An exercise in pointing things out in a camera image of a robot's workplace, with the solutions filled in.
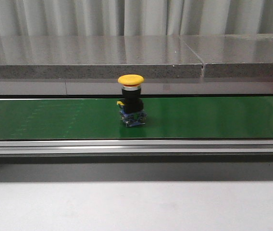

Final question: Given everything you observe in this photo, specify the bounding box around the grey stone slab right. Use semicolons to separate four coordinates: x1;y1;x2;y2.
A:
180;34;273;81

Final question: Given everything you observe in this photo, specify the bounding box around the green conveyor belt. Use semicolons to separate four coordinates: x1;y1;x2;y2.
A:
0;96;273;140

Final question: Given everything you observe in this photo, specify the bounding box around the aluminium conveyor side rail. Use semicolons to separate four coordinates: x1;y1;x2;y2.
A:
0;139;273;157

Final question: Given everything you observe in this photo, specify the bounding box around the white pleated curtain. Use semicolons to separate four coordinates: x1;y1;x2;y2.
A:
0;0;273;36

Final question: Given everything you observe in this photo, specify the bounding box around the grey stone countertop slab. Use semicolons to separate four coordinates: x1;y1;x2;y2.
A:
0;36;202;80

